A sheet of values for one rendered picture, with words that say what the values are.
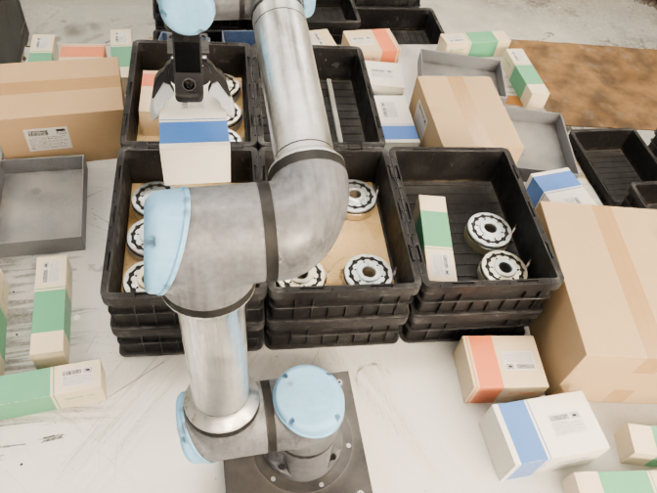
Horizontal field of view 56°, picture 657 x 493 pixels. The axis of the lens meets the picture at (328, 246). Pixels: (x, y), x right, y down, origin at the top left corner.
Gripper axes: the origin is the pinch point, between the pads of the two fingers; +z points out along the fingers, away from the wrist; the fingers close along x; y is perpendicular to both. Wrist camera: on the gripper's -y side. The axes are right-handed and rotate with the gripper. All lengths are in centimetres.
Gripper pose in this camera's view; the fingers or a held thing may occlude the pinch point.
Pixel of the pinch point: (194, 121)
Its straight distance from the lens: 119.4
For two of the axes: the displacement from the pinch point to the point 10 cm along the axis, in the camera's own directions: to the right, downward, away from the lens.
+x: -9.8, 0.7, -2.0
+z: -1.1, 6.3, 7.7
